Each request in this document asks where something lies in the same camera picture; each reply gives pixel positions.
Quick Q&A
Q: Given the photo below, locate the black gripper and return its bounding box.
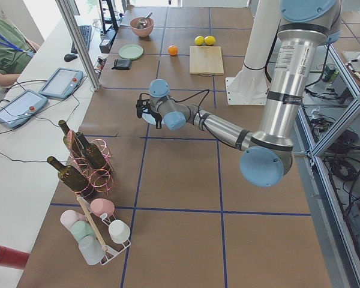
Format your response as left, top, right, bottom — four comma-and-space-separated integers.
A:
136, 93, 162, 129

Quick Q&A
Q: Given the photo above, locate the orange fruit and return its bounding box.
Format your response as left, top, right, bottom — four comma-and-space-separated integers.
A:
167, 45, 178, 56

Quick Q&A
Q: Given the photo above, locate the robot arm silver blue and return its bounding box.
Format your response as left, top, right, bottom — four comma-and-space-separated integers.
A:
136, 1, 341, 187

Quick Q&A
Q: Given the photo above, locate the light blue plate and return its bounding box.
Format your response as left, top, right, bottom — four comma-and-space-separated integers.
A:
142, 113, 156, 125

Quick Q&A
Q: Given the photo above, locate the light green plate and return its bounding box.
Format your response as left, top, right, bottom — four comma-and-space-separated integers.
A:
118, 44, 143, 60

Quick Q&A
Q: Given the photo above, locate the dark grey folded cloth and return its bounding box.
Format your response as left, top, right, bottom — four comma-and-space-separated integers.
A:
112, 59, 132, 70

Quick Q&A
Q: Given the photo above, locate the dark wine bottle middle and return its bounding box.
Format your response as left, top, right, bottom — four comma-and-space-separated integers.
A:
76, 131, 110, 171

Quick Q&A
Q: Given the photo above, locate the dark wine bottle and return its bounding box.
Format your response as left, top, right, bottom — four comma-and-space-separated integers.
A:
58, 120, 82, 159
47, 156, 96, 199
76, 131, 110, 171

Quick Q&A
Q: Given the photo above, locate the wooden cutting board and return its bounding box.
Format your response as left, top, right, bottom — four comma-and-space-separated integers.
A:
189, 46, 224, 76

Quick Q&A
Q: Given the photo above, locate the dark wine bottle back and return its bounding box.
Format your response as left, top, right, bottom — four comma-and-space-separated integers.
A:
58, 120, 82, 159

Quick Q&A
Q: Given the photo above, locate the pink bowl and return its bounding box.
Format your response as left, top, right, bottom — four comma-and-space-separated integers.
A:
130, 17, 154, 38

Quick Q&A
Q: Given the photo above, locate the yellow lemon left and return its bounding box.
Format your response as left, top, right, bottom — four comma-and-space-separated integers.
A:
194, 35, 205, 46

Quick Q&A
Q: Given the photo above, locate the yellow lemon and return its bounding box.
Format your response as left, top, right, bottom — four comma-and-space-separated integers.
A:
204, 35, 216, 46
194, 35, 205, 46

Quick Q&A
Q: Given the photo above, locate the teach pendant tablet far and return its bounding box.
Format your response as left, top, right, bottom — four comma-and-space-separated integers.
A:
39, 67, 83, 99

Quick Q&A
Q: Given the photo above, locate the teach pendant tablet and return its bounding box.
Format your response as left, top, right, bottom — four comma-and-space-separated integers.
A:
0, 89, 48, 128
39, 67, 83, 99

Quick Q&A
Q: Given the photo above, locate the metal spoon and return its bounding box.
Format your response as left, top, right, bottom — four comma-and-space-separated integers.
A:
135, 11, 153, 29

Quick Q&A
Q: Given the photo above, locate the yellow lemon right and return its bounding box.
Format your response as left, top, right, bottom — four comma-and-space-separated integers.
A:
204, 35, 216, 46

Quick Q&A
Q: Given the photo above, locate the black computer mouse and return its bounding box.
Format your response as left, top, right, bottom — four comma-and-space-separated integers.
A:
64, 53, 77, 62

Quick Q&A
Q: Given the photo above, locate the dark wine bottle front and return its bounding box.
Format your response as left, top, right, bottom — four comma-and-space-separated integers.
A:
47, 156, 96, 199

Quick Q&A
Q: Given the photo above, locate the pink cup top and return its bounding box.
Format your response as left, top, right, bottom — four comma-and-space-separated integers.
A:
90, 198, 115, 217

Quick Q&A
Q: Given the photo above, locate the black keyboard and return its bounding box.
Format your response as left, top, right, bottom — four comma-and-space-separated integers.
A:
78, 25, 92, 50

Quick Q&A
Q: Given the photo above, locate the white cup right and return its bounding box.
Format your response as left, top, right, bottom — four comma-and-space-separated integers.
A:
108, 220, 130, 244

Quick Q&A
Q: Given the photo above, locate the pale pink cup left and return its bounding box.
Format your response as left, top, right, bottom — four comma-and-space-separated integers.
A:
60, 209, 86, 231

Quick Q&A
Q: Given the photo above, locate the teach pendant tablet near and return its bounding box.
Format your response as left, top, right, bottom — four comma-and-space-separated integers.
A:
0, 89, 48, 128

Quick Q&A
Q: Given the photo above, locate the mint green cup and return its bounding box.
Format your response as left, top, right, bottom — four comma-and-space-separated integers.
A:
70, 220, 95, 242

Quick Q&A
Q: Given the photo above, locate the light blue cup bottom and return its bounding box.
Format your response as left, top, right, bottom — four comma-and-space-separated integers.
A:
78, 235, 105, 266

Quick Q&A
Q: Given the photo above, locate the person in green shirt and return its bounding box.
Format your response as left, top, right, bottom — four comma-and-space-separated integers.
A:
0, 19, 40, 87

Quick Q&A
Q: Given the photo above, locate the red cylinder tube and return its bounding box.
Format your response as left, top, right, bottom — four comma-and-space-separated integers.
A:
0, 245, 30, 269

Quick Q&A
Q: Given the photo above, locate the copper wire bottle rack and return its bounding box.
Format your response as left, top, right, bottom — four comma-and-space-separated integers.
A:
70, 132, 114, 194

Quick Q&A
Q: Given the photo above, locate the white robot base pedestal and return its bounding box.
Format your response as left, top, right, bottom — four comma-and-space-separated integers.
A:
226, 0, 281, 106

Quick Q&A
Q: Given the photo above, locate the wooden rack handle stick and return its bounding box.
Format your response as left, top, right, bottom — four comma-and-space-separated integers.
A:
76, 196, 108, 251

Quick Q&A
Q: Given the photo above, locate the aluminium frame post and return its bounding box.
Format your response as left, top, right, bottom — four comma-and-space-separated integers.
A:
55, 0, 100, 91

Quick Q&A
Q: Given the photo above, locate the white wire cup rack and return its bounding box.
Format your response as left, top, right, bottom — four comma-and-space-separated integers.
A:
99, 219, 131, 266

